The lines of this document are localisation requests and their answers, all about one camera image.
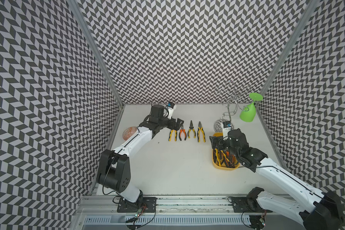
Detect yellow black pliers in box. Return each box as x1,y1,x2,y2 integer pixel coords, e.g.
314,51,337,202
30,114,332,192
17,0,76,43
213,149,226,167

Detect large yellow black pliers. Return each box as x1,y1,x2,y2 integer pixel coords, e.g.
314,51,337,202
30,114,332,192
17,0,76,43
197,121,206,142

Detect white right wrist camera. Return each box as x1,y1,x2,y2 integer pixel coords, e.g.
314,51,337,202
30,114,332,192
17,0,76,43
221,121,232,140

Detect orange handled pliers in box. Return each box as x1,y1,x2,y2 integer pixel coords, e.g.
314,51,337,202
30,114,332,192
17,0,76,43
225,154,238,168

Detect orange black needle-nose pliers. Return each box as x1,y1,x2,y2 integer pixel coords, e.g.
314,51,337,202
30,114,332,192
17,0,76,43
179,125,187,141

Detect aluminium corner post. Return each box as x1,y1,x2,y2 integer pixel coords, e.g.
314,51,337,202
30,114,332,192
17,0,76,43
260,0,321,96
67,0,124,108

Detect yellow plastic storage box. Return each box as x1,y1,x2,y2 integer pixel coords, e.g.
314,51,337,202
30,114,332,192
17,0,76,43
210,133,240,171

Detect small yellow needle-nose pliers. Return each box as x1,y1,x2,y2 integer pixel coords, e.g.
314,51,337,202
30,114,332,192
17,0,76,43
187,120,196,138

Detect aluminium corner post left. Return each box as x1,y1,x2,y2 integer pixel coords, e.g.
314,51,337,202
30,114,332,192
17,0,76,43
67,0,124,108

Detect aluminium front rail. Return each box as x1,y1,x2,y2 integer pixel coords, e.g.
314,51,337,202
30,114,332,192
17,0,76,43
69,195,304,230

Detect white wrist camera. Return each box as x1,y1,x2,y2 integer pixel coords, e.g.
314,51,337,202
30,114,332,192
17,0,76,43
221,121,232,140
166,102,176,119

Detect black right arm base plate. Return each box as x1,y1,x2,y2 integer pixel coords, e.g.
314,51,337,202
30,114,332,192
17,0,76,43
227,196,265,213

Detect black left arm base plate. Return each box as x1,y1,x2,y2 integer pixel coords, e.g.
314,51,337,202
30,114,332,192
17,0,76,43
117,196,157,213

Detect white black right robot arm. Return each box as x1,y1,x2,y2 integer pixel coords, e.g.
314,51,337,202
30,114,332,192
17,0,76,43
210,129,345,230

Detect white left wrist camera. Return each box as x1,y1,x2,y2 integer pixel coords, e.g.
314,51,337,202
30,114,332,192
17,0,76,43
166,102,176,119

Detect green plastic wine glass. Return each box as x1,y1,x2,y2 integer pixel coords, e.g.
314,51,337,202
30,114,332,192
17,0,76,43
240,93,263,122

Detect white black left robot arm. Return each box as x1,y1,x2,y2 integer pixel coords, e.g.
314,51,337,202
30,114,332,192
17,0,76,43
96,102,184,203

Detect chrome wire glass stand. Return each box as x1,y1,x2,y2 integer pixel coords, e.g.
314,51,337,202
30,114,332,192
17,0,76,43
213,80,249,133

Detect aluminium corner post right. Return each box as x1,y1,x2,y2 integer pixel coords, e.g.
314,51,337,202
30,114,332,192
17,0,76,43
260,0,321,96

